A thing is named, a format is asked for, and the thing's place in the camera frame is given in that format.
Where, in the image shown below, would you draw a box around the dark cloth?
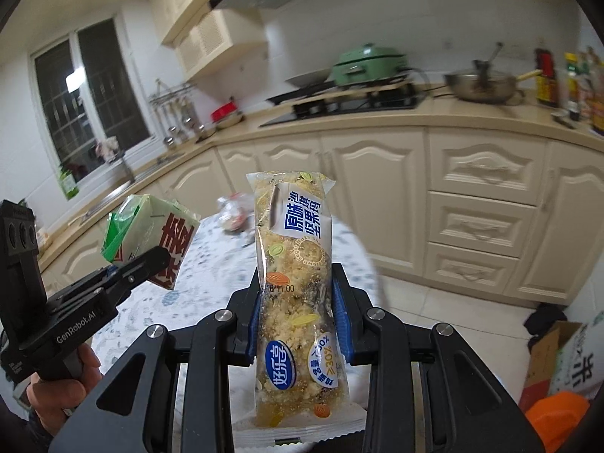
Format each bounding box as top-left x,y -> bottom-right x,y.
523,301 -> 568,341

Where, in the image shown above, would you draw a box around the orange plastic bag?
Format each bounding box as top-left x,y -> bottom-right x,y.
523,389 -> 592,453

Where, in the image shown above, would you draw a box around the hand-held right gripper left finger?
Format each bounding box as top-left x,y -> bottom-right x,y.
47,267 -> 263,453

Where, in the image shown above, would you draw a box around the dark sauce bottle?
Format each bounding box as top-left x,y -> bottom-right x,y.
534,48 -> 560,107

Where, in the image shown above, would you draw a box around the beige kitchen countertop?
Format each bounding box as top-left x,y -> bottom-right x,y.
38,82 -> 604,266

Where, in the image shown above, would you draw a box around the pink white cloth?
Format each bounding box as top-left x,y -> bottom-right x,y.
94,136 -> 119,159

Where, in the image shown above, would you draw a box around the cream lower kitchen cabinets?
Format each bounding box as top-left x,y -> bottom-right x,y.
40,126 -> 604,308

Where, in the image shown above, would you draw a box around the nut cake packet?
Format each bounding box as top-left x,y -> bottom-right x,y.
235,171 -> 367,447

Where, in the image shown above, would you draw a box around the cream lattice upper cabinet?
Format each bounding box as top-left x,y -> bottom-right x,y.
150,0 -> 271,82

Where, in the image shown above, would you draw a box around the clear plastic bag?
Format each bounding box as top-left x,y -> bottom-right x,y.
216,193 -> 258,233

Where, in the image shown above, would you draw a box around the steel kitchen sink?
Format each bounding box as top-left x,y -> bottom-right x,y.
70,151 -> 185,228

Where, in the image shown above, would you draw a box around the steel kitchen faucet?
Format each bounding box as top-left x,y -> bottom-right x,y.
96,139 -> 139,185

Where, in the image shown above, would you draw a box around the wire utensil rack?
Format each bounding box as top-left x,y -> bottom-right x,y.
148,82 -> 197,105

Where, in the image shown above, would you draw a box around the white framed window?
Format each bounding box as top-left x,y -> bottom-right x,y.
29,16 -> 157,186

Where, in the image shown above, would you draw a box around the black gas hob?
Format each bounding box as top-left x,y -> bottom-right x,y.
259,80 -> 428,128

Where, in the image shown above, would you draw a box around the green white pickle packet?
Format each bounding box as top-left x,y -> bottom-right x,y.
101,193 -> 202,291

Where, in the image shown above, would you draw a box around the black power cable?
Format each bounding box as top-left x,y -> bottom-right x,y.
410,68 -> 455,100

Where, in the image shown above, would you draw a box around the wooden board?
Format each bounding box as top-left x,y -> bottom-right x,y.
301,80 -> 417,105

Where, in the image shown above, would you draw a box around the printed cardboard box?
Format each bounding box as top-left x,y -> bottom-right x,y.
518,320 -> 601,407

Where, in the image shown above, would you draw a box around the grey shallow pan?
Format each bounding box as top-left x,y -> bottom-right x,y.
282,68 -> 334,88

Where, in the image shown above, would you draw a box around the green electric cooking pot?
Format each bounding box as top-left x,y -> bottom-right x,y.
332,43 -> 411,87

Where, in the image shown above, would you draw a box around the red container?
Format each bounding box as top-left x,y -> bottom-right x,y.
210,101 -> 239,124

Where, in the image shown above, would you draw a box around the steel ladle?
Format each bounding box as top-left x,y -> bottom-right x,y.
162,104 -> 177,146
191,101 -> 209,136

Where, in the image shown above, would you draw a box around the steel wok with handle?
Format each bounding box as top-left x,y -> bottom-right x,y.
443,42 -> 544,105

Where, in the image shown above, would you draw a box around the person's left hand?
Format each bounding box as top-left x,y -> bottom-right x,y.
25,342 -> 103,436

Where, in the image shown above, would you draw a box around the green dish soap bottle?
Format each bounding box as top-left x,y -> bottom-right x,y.
56,165 -> 79,200

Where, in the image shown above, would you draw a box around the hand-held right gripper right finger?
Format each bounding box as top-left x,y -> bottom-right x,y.
331,262 -> 547,453

